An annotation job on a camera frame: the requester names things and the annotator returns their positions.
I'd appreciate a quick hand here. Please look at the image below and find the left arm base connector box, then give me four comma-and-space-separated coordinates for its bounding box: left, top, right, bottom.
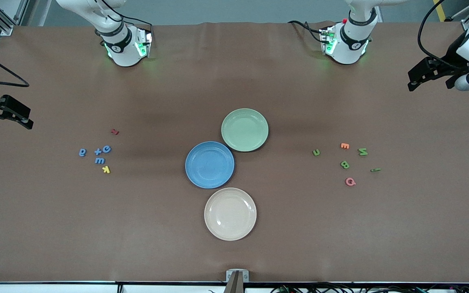
320, 26, 337, 56

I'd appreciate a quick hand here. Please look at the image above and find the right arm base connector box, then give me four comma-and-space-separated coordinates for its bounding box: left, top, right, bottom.
136, 27, 153, 58

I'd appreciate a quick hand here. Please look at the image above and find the brown table cover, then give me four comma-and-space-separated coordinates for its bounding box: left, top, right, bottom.
0, 21, 469, 283

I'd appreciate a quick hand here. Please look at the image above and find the green plate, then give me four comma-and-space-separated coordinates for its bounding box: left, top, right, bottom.
221, 108, 269, 153

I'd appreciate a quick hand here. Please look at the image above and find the blue plate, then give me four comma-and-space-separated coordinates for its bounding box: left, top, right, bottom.
185, 141, 235, 189

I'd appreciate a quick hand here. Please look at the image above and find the beige plate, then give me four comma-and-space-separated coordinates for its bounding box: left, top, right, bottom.
204, 187, 257, 241

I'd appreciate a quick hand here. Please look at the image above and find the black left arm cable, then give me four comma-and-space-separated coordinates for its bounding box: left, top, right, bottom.
418, 0, 463, 70

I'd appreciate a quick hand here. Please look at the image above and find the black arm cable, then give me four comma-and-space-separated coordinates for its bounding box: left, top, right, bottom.
418, 0, 463, 70
0, 44, 30, 87

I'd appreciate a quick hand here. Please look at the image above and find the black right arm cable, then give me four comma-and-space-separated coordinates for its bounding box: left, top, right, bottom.
0, 44, 30, 87

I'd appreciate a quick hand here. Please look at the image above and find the black base cable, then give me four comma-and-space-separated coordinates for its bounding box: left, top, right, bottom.
88, 0, 154, 45
287, 20, 333, 44

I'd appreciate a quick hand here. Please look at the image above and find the white table edge rail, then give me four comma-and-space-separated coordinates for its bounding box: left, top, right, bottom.
0, 284, 469, 293

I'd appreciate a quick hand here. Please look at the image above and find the black cable bundle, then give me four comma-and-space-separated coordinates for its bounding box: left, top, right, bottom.
208, 279, 469, 293

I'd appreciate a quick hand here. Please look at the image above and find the grey metal bracket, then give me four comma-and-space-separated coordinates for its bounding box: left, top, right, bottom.
226, 269, 250, 282

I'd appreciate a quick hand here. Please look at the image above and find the grey tapered post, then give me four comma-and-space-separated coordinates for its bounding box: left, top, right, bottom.
223, 272, 245, 293

